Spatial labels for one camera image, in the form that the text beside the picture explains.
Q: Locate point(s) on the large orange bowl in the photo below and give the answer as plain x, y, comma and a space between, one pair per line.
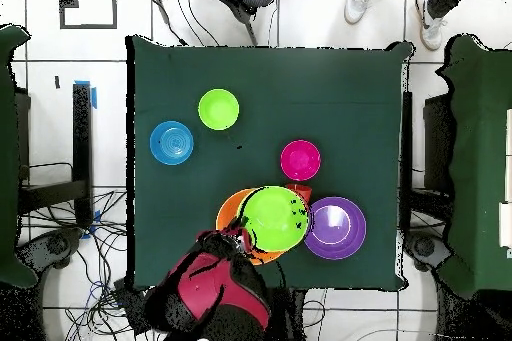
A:
228, 209

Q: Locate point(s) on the large green bowl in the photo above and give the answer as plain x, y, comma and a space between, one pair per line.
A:
276, 217

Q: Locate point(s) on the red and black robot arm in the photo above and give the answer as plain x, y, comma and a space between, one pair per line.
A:
212, 289

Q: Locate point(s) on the red-orange cup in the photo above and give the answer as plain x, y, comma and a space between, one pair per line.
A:
304, 192

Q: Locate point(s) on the purple bowl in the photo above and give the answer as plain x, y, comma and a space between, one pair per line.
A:
336, 229

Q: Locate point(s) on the pink bowl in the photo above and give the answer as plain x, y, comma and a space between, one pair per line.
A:
300, 160

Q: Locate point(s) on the blue bowl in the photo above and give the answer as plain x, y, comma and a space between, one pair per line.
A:
171, 143

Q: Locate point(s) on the black power strip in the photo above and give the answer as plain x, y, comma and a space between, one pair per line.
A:
128, 301

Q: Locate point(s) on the small green bowl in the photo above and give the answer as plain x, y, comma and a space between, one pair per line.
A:
218, 109

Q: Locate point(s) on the dark green table cloth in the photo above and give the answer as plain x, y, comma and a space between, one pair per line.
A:
280, 89

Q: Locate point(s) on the black metal stand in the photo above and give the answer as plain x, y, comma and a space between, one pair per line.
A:
82, 137

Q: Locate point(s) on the blue tape strip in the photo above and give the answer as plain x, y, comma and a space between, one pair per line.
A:
94, 98

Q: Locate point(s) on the green cloth covered side table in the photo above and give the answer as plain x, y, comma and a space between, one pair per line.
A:
480, 157
8, 157

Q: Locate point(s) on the person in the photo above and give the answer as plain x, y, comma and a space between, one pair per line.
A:
356, 5

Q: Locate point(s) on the white box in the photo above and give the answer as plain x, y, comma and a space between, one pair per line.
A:
506, 225

